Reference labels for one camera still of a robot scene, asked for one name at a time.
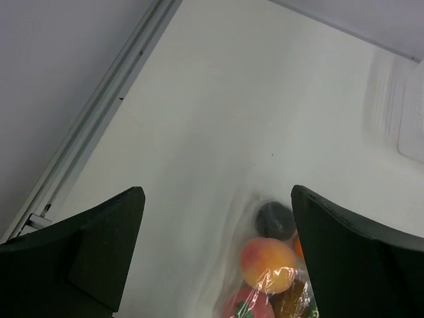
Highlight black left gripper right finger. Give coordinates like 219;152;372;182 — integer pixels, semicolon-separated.
291;185;423;317

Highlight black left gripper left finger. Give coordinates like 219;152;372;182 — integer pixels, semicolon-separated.
1;187;145;317

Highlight orange peach fake fruit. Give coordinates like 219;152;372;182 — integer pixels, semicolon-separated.
239;237;297;294

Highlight clear zip top bag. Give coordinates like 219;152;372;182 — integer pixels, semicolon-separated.
211;191;320;317

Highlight dark purple fake plum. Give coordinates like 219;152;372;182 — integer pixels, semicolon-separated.
255;201;296;241

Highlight red fake strawberry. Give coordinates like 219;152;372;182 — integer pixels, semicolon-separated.
221;287;275;318

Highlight white plastic basket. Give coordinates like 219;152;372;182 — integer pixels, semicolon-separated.
362;52;423;163

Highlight aluminium frame rail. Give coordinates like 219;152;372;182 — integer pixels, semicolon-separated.
1;1;181;242

